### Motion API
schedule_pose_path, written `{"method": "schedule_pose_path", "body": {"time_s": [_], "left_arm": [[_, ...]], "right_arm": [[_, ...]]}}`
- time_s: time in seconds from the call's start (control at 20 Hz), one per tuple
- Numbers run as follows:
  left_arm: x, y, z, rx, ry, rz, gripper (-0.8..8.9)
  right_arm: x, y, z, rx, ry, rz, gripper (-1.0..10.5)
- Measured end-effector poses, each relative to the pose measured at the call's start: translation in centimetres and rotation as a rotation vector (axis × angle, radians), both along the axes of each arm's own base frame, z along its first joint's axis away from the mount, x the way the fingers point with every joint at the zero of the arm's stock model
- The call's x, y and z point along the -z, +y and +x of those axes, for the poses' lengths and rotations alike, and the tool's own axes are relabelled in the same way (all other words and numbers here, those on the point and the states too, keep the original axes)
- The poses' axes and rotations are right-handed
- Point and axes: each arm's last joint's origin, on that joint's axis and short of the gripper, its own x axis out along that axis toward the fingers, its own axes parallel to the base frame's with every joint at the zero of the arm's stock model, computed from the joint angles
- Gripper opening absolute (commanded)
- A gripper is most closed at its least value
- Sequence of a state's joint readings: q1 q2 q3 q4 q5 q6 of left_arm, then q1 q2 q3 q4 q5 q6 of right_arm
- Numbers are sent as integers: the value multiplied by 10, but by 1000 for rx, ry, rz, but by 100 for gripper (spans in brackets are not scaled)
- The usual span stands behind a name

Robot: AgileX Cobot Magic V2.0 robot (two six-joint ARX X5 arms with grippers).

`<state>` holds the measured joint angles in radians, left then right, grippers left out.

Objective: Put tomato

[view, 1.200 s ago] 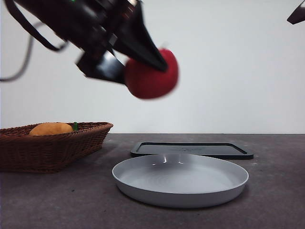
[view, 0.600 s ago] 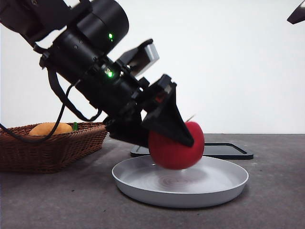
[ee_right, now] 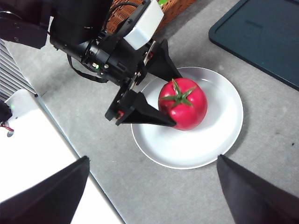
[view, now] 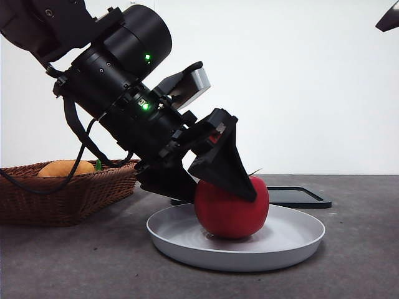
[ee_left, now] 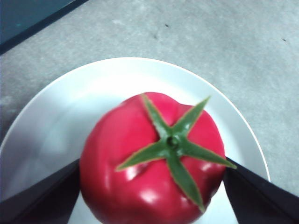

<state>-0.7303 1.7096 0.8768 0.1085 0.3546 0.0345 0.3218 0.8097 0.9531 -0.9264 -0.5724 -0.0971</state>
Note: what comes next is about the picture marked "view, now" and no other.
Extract red tomato with green stem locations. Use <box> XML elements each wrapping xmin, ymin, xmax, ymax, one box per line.
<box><xmin>193</xmin><ymin>168</ymin><xmax>271</xmax><ymax>240</ymax></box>

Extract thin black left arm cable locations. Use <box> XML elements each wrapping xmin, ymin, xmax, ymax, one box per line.
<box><xmin>0</xmin><ymin>116</ymin><xmax>100</xmax><ymax>196</ymax></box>

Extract pale grey left wrist camera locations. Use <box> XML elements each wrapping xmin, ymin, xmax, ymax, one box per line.
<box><xmin>170</xmin><ymin>67</ymin><xmax>211</xmax><ymax>112</ymax></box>

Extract flat black left arm strap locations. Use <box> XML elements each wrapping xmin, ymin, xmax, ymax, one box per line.
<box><xmin>62</xmin><ymin>98</ymin><xmax>135</xmax><ymax>168</ymax></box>

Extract brown wicker basket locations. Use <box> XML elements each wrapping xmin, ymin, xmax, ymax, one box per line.
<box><xmin>0</xmin><ymin>159</ymin><xmax>142</xmax><ymax>227</ymax></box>

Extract black rectangular tray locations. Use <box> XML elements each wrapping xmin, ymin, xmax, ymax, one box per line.
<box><xmin>170</xmin><ymin>186</ymin><xmax>333</xmax><ymax>209</ymax></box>

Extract grey round plate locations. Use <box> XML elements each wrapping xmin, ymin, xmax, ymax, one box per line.
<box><xmin>146</xmin><ymin>202</ymin><xmax>327</xmax><ymax>273</ymax></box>

